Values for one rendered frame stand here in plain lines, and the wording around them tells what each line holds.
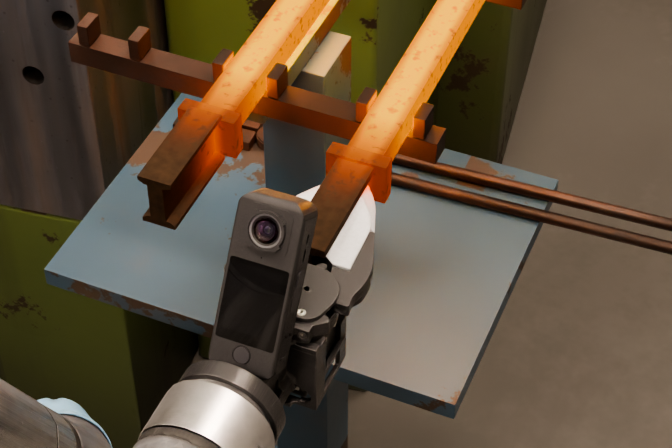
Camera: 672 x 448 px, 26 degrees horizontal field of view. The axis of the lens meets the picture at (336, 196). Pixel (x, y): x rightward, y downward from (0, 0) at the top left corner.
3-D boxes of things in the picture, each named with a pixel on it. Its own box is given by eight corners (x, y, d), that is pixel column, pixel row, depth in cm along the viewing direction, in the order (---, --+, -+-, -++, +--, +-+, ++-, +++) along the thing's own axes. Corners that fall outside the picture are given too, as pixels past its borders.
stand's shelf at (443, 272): (453, 419, 123) (455, 405, 122) (46, 283, 135) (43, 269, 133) (556, 194, 143) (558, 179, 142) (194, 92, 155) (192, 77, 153)
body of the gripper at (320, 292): (253, 317, 103) (174, 445, 95) (249, 231, 97) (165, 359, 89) (353, 350, 101) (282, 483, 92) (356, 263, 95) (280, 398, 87)
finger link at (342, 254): (361, 233, 107) (305, 317, 100) (363, 173, 102) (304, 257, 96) (400, 246, 106) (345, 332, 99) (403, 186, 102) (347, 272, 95)
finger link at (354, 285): (331, 233, 101) (273, 318, 95) (331, 215, 99) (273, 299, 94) (393, 255, 99) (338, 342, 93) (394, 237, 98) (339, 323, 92)
